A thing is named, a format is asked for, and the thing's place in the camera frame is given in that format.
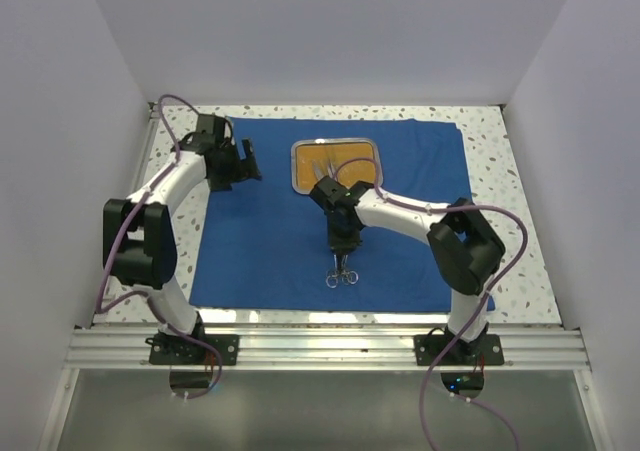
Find aluminium front rail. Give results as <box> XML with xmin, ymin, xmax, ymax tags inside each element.
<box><xmin>63</xmin><ymin>324</ymin><xmax>591</xmax><ymax>371</ymax></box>

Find steel tray orange liner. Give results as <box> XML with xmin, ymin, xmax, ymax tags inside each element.
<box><xmin>291</xmin><ymin>138</ymin><xmax>383</xmax><ymax>195</ymax></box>

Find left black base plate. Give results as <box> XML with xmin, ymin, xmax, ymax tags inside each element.
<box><xmin>145</xmin><ymin>324</ymin><xmax>240</xmax><ymax>366</ymax></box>

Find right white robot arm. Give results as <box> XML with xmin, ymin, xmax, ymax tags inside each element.
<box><xmin>310</xmin><ymin>176</ymin><xmax>506</xmax><ymax>364</ymax></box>

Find blue surgical cloth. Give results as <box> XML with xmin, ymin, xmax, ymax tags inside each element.
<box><xmin>190</xmin><ymin>118</ymin><xmax>471</xmax><ymax>313</ymax></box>

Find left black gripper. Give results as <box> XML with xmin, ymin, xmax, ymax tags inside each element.
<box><xmin>209</xmin><ymin>137</ymin><xmax>261</xmax><ymax>192</ymax></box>

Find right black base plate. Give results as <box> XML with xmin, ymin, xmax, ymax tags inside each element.
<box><xmin>413</xmin><ymin>326</ymin><xmax>505</xmax><ymax>367</ymax></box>

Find steel surgical scissors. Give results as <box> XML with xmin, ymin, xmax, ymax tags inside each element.
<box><xmin>325</xmin><ymin>255</ymin><xmax>340</xmax><ymax>289</ymax></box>

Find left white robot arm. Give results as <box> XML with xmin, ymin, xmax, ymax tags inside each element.
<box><xmin>103</xmin><ymin>114</ymin><xmax>261</xmax><ymax>364</ymax></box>

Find steel forceps clamp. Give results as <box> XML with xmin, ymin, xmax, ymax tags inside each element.
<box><xmin>337</xmin><ymin>266</ymin><xmax>359</xmax><ymax>285</ymax></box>
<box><xmin>326</xmin><ymin>268</ymin><xmax>359</xmax><ymax>286</ymax></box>

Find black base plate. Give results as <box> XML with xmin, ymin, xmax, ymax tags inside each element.
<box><xmin>413</xmin><ymin>326</ymin><xmax>505</xmax><ymax>367</ymax></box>
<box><xmin>145</xmin><ymin>324</ymin><xmax>240</xmax><ymax>366</ymax></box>

